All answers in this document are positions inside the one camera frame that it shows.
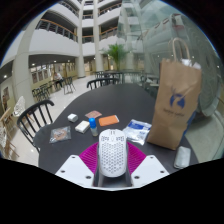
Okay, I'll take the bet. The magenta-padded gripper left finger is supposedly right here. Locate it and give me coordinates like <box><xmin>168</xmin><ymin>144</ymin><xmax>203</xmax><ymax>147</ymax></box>
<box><xmin>54</xmin><ymin>142</ymin><xmax>100</xmax><ymax>188</ymax></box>

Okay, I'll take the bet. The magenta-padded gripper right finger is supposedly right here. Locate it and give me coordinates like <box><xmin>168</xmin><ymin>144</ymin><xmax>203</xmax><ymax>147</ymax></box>
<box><xmin>125</xmin><ymin>142</ymin><xmax>170</xmax><ymax>188</ymax></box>

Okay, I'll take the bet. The white perforated computer mouse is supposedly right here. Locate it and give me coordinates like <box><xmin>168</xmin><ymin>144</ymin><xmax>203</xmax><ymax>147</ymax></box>
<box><xmin>97</xmin><ymin>128</ymin><xmax>128</xmax><ymax>178</ymax></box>

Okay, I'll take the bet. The clear plastic bag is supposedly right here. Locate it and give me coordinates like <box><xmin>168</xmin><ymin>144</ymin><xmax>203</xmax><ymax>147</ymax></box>
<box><xmin>48</xmin><ymin>125</ymin><xmax>72</xmax><ymax>145</ymax></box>

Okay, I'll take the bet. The white and blue plastic packet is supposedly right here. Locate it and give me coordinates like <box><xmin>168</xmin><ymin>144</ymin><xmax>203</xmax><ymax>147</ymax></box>
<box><xmin>121</xmin><ymin>118</ymin><xmax>153</xmax><ymax>146</ymax></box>

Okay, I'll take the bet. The white rectangular box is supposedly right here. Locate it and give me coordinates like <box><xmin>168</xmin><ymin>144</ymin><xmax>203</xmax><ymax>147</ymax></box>
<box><xmin>74</xmin><ymin>120</ymin><xmax>91</xmax><ymax>135</ymax></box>

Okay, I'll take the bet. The small blue-capped bottle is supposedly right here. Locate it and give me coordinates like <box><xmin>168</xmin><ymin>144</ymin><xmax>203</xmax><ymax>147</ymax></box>
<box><xmin>88</xmin><ymin>117</ymin><xmax>99</xmax><ymax>137</ymax></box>

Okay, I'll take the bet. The small white square box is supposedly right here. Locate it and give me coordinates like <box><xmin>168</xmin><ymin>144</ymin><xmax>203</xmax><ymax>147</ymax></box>
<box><xmin>67</xmin><ymin>113</ymin><xmax>79</xmax><ymax>123</ymax></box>

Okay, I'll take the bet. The flat brown card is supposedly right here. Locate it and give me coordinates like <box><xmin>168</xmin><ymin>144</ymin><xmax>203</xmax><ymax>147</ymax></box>
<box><xmin>84</xmin><ymin>110</ymin><xmax>103</xmax><ymax>120</ymax></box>

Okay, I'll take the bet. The flat orange card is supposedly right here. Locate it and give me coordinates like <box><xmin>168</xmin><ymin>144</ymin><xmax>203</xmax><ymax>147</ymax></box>
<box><xmin>97</xmin><ymin>114</ymin><xmax>120</xmax><ymax>128</ymax></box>

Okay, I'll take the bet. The brown paper bag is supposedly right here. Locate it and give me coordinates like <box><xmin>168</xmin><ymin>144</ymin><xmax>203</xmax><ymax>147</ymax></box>
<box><xmin>146</xmin><ymin>37</ymin><xmax>203</xmax><ymax>151</ymax></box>

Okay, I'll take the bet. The light wooden chair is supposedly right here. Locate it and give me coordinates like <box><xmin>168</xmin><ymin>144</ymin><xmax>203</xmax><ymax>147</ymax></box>
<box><xmin>0</xmin><ymin>106</ymin><xmax>19</xmax><ymax>159</ymax></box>

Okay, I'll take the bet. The group of black chairs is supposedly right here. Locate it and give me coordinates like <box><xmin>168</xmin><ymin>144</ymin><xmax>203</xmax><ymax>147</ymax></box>
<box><xmin>31</xmin><ymin>76</ymin><xmax>77</xmax><ymax>103</ymax></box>

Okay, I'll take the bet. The person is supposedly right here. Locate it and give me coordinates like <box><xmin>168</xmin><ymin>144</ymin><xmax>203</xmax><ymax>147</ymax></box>
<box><xmin>53</xmin><ymin>72</ymin><xmax>65</xmax><ymax>89</ymax></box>

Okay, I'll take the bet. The potted green palm plant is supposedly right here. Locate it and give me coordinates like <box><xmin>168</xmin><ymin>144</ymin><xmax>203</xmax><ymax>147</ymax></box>
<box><xmin>100</xmin><ymin>43</ymin><xmax>131</xmax><ymax>72</ymax></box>

